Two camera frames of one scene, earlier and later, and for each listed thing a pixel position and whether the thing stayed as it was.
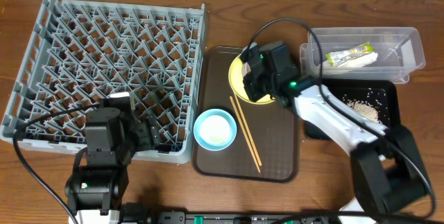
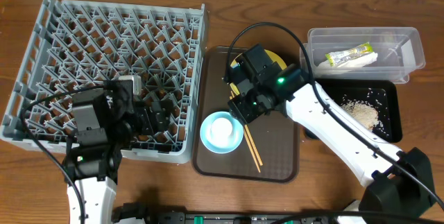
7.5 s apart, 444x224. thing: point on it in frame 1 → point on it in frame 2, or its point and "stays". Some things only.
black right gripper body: (259, 87) → (250, 107)
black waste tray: (373, 99) stays
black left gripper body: (143, 136) → (143, 127)
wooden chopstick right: (247, 127) stays
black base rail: (131, 217) stays
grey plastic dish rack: (78, 52) stays
